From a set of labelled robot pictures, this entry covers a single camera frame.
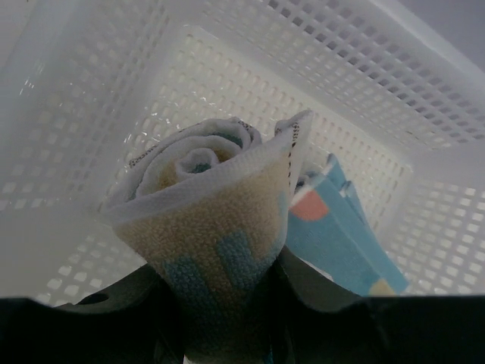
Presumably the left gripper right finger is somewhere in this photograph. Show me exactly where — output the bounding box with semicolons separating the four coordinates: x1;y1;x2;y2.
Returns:
271;249;484;363

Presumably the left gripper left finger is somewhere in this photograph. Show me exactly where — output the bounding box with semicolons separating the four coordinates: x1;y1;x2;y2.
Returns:
1;265;184;363

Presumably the blue polka dot towel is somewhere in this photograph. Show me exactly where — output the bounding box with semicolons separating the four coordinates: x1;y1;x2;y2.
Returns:
286;154;408;296

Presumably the rabbit print towel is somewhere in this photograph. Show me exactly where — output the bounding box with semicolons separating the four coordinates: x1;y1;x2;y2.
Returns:
102;110;314;363

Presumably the white plastic basket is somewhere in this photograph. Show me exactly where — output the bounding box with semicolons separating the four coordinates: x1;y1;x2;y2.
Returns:
1;1;484;306

